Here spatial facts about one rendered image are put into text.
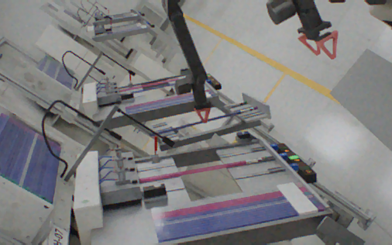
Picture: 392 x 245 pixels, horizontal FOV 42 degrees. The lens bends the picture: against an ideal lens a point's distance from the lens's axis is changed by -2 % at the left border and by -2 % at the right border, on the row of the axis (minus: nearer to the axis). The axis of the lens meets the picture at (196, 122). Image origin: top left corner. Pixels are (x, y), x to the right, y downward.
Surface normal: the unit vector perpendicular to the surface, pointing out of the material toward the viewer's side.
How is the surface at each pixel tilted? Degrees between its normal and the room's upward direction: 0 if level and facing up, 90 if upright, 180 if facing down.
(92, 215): 90
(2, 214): 90
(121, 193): 90
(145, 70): 90
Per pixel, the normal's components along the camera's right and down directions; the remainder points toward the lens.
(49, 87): 0.19, 0.29
